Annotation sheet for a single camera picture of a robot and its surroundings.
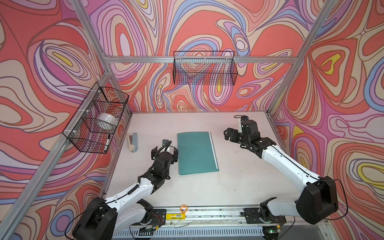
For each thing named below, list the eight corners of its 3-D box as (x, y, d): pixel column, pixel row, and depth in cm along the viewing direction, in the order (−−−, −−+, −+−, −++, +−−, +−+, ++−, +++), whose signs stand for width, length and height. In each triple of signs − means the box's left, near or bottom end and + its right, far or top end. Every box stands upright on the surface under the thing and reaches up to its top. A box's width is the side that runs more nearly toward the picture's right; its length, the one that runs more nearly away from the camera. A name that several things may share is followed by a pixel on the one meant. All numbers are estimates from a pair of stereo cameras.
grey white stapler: (129, 153, 98) (127, 151, 95) (129, 136, 107) (127, 133, 104) (138, 151, 99) (136, 149, 96) (137, 134, 108) (136, 132, 105)
